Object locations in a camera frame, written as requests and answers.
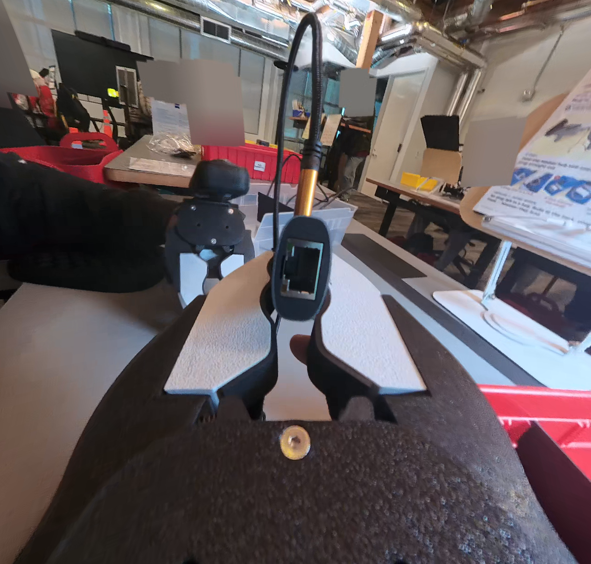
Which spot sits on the white door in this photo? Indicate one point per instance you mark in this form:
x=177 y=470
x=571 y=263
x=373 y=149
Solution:
x=401 y=125

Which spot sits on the dark red backpack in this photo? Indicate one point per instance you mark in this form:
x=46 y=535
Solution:
x=420 y=244

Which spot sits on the white document stand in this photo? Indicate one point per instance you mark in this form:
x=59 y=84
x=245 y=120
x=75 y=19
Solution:
x=498 y=268

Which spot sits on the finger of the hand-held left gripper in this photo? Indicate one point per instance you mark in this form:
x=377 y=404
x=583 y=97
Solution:
x=231 y=265
x=191 y=278

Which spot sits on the white paper easel board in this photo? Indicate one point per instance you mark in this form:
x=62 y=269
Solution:
x=330 y=129

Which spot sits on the black ethernet adapter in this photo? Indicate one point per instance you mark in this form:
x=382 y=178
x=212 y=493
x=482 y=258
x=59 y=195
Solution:
x=300 y=305

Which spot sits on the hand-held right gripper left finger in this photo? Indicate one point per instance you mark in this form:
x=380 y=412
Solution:
x=221 y=342

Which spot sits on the light wooden table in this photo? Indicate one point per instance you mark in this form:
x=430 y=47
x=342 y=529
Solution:
x=138 y=176

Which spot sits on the instruction sheet on stand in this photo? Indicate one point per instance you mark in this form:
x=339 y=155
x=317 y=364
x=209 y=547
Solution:
x=468 y=208

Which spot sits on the black fabric panel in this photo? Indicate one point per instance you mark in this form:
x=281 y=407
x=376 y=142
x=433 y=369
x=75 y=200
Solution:
x=18 y=128

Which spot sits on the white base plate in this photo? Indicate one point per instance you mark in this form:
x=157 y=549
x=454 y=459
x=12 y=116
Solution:
x=461 y=305

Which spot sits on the instruction sheet with blue pictures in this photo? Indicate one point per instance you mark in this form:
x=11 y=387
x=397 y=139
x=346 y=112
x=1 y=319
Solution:
x=545 y=171

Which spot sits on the cardboard box with black flap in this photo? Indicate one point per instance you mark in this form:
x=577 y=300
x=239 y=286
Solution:
x=441 y=158

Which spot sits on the red open-front bin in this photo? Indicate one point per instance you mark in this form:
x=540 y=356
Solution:
x=531 y=407

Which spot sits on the clear plastic bin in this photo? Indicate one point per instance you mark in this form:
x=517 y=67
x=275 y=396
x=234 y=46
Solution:
x=344 y=218

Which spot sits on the orange traffic cone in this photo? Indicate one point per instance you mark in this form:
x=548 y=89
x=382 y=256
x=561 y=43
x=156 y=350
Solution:
x=107 y=123

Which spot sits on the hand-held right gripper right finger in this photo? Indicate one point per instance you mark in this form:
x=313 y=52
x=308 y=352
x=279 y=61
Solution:
x=364 y=342

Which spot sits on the black monitor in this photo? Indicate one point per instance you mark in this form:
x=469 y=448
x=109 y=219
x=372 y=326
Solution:
x=87 y=65

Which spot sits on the yellow bin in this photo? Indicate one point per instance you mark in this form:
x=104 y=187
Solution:
x=415 y=182

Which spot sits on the clear plastic bag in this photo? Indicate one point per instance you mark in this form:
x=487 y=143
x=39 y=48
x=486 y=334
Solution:
x=171 y=145

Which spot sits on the red plastic crate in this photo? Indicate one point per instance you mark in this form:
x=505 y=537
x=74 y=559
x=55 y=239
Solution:
x=69 y=158

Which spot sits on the long red tote white label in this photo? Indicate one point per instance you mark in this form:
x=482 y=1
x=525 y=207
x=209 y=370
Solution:
x=231 y=162

